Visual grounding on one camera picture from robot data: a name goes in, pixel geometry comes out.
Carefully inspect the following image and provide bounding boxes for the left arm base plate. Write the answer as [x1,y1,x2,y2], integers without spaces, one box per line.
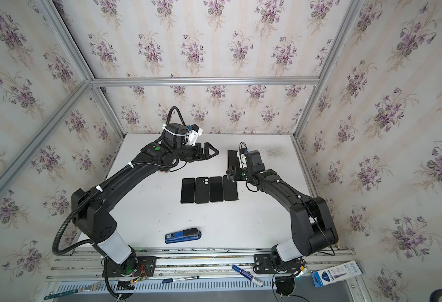
[102,256,157,278]

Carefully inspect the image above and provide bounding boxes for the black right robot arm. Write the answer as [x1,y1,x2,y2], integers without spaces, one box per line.
[227,148,339,265]

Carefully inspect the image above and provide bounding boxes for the blue black stapler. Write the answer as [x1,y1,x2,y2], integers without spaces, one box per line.
[165,228,202,244]

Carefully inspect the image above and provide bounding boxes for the black phone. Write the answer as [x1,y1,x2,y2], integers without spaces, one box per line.
[209,176,224,202]
[180,178,195,204]

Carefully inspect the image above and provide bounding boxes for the dark phone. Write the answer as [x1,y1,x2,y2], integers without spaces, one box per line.
[227,150,241,169]

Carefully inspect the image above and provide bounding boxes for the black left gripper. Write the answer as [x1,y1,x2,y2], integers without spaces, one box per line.
[172,141,219,161]

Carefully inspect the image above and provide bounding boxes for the black corrugated cable conduit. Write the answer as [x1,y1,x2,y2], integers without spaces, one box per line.
[52,106,188,257]

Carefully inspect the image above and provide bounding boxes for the blue white cardboard box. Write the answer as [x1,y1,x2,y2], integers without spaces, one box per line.
[312,260,363,288]

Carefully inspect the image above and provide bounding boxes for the blue marker pen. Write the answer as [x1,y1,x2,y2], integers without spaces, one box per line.
[231,265,264,287]

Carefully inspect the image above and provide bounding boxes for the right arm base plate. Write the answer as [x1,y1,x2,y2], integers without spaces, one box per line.
[253,254,305,274]

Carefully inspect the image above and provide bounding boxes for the green metal ruler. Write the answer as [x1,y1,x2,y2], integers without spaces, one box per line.
[44,289,79,301]

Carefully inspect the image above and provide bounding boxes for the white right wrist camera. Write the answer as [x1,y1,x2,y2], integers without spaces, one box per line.
[238,150,247,168]

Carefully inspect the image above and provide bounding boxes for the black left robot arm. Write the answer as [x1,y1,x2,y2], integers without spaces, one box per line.
[71,123,219,266]

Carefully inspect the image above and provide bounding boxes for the black thin pen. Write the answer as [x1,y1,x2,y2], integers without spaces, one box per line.
[162,276,200,284]

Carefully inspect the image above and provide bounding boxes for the black phone case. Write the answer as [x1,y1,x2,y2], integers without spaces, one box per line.
[222,175,239,201]
[195,177,210,204]

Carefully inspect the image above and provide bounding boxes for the black round connector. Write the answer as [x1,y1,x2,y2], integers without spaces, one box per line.
[274,277,295,296]

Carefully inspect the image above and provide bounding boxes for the aluminium rail base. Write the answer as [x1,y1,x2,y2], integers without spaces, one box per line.
[47,247,358,282]

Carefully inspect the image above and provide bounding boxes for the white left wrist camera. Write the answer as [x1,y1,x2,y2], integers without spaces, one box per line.
[186,124,203,146]

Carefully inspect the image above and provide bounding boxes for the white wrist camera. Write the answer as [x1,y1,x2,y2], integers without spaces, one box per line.
[238,150,247,168]
[186,124,203,146]

